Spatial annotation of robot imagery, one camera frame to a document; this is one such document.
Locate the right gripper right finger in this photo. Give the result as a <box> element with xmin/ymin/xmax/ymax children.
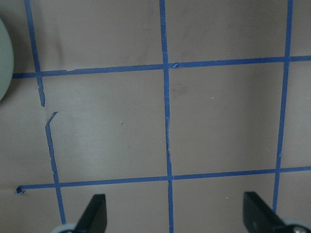
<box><xmin>242</xmin><ymin>191</ymin><xmax>311</xmax><ymax>233</ymax></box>

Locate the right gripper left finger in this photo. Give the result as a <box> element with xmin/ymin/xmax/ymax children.
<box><xmin>74</xmin><ymin>194</ymin><xmax>107</xmax><ymax>233</ymax></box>

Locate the pale green electric pot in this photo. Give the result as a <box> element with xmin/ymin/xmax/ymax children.
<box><xmin>0</xmin><ymin>20</ymin><xmax>14</xmax><ymax>99</ymax></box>

